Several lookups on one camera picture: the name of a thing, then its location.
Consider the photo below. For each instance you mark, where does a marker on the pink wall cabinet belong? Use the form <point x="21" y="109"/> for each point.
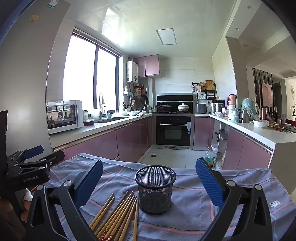
<point x="148" y="66"/>

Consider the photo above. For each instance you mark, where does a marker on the white countertop oven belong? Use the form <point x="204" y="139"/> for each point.
<point x="62" y="115"/>

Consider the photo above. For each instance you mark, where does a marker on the white bowl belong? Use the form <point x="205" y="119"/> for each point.
<point x="260" y="124"/>

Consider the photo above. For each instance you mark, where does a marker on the green fan in plastic cover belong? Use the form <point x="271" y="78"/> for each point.
<point x="249" y="107"/>

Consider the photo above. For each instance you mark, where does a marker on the steel thermos flask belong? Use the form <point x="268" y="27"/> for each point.
<point x="245" y="117"/>

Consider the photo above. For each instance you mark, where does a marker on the cooking oil bottle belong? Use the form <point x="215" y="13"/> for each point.
<point x="210" y="158"/>

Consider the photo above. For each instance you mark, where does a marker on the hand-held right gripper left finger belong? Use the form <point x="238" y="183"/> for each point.
<point x="89" y="183"/>

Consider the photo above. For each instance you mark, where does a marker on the blue-grey plaid cloth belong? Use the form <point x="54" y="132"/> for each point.
<point x="185" y="208"/>

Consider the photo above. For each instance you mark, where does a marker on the person's left hand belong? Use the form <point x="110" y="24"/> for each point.
<point x="26" y="204"/>

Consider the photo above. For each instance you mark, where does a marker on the bundle of wooden chopsticks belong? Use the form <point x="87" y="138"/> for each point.
<point x="124" y="209"/>

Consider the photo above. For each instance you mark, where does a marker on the steel stock pot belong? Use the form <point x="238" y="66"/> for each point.
<point x="218" y="107"/>

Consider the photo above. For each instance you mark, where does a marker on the brown tumbler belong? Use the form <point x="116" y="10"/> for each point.
<point x="264" y="113"/>

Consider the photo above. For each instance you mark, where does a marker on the black mesh pen holder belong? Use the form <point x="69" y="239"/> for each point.
<point x="155" y="192"/>

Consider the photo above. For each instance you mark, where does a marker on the steel kitchen faucet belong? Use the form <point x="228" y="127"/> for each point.
<point x="101" y="104"/>

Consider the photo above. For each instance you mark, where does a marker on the curved pink base cabinet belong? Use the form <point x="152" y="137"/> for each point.
<point x="249" y="150"/>

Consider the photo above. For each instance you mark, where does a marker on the white water heater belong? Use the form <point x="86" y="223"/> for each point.
<point x="132" y="71"/>

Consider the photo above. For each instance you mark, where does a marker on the ceiling light panel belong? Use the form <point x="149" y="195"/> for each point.
<point x="166" y="37"/>

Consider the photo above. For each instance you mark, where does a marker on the kitchen window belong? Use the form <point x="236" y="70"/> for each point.
<point x="81" y="69"/>

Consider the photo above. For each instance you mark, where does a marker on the white casserole pot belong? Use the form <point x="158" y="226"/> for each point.
<point x="183" y="107"/>

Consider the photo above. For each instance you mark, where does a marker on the grey refrigerator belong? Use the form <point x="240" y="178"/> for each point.
<point x="27" y="69"/>

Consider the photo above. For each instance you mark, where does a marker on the built-in black oven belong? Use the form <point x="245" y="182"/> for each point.
<point x="173" y="134"/>

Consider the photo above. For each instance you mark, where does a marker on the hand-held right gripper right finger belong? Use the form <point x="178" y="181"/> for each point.
<point x="210" y="183"/>

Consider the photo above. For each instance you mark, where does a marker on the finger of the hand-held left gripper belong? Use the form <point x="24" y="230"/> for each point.
<point x="54" y="156"/>
<point x="34" y="150"/>

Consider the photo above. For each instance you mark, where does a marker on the long pink base cabinet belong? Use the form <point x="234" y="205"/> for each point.
<point x="129" y="139"/>

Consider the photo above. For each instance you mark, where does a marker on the pink electric kettle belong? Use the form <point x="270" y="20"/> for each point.
<point x="232" y="100"/>

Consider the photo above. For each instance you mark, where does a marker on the hanging black frying pan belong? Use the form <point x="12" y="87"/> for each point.
<point x="144" y="99"/>

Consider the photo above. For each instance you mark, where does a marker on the dark red bowl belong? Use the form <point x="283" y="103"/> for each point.
<point x="89" y="122"/>

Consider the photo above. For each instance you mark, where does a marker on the black pot with glass lid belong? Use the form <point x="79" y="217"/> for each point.
<point x="164" y="107"/>

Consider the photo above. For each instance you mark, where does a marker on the black wall rack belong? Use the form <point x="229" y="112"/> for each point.
<point x="209" y="91"/>

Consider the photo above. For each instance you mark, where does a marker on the framed wall picture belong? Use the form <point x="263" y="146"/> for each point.
<point x="267" y="95"/>

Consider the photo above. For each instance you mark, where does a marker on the narrow pink base cabinet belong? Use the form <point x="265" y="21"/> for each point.
<point x="202" y="132"/>

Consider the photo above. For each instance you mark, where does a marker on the black range hood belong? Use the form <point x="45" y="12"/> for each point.
<point x="174" y="97"/>

